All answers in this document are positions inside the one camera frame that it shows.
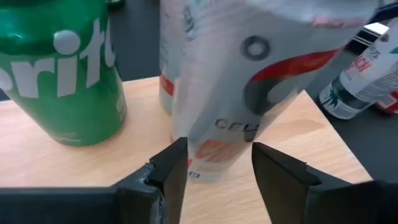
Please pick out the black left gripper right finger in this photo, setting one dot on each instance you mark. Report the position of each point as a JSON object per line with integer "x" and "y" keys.
{"x": 280, "y": 186}

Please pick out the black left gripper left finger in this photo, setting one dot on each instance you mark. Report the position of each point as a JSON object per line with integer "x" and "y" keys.
{"x": 172, "y": 174}

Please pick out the wooden board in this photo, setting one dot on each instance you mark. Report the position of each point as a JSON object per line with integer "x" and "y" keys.
{"x": 77, "y": 165}

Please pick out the green Sprite can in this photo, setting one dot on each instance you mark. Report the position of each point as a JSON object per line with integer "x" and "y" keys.
{"x": 62, "y": 93}

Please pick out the silver Celsius energy drink can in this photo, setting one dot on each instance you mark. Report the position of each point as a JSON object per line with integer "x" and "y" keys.
{"x": 367, "y": 77}
{"x": 169, "y": 37}
{"x": 233, "y": 77}

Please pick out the red cola can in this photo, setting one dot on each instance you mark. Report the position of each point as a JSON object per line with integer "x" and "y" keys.
{"x": 388, "y": 104}

